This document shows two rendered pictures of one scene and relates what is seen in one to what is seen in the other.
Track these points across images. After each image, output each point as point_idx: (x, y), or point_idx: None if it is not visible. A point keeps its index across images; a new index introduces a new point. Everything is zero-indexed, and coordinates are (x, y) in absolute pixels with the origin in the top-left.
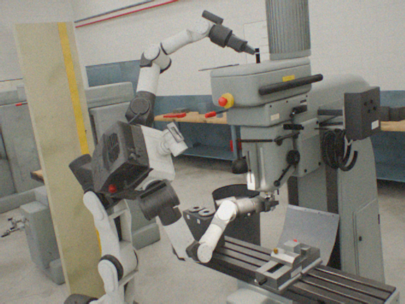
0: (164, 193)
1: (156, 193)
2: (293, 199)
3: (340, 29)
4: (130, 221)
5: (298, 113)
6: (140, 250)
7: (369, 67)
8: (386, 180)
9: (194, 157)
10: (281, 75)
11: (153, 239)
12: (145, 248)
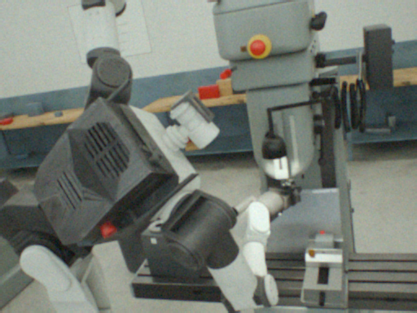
0: (214, 213)
1: (201, 217)
2: (274, 182)
3: (180, 6)
4: (103, 275)
5: (325, 61)
6: (17, 298)
7: (215, 42)
8: (248, 152)
9: (31, 169)
10: (311, 6)
11: (29, 279)
12: (23, 294)
